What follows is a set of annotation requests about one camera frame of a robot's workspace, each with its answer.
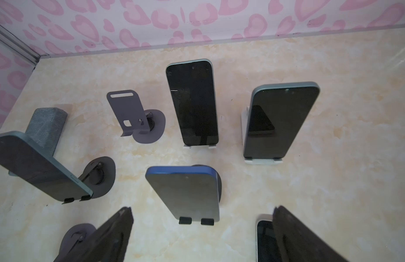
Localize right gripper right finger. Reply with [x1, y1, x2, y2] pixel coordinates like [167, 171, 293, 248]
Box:
[272, 206, 346, 262]

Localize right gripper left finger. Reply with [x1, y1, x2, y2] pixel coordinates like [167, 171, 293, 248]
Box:
[61, 207, 134, 262]

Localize grey edged phone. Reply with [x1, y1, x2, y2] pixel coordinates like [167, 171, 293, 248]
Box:
[256, 214, 282, 262]

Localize blue edged phone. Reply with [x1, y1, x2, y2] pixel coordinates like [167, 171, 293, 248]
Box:
[145, 166, 220, 226]

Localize phone green edge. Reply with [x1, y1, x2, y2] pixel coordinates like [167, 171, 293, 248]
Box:
[0, 131, 93, 203]

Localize grey stand front left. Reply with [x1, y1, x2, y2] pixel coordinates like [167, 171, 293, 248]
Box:
[79, 156, 116, 200]

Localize grey stand of blue phone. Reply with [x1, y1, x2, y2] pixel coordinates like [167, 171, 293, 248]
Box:
[193, 164, 222, 203]

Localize empty purple phone stand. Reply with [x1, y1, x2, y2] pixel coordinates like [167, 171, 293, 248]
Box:
[106, 90, 166, 144]

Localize phone back right white stand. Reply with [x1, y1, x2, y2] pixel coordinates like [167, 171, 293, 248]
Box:
[242, 81, 321, 160]

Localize phone white stand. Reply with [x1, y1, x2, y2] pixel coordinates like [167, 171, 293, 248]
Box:
[242, 81, 321, 160]
[165, 59, 219, 147]

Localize phone back centre white stand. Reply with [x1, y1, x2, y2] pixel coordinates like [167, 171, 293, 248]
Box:
[165, 59, 219, 147]

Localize grey stone block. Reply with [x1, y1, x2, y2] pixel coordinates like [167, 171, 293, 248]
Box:
[21, 108, 68, 157]

